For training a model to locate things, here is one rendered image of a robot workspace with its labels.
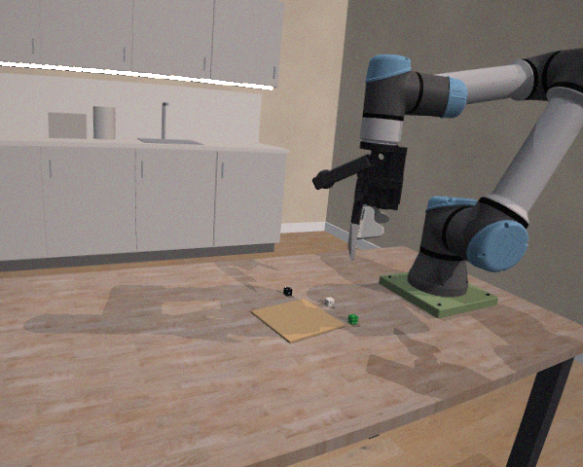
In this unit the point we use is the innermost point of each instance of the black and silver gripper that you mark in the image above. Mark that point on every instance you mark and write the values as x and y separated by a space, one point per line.
380 189

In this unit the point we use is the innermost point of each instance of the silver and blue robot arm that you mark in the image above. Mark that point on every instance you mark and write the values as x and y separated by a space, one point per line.
491 233

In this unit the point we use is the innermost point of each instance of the tan flat mat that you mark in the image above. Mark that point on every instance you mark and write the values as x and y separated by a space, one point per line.
297 320

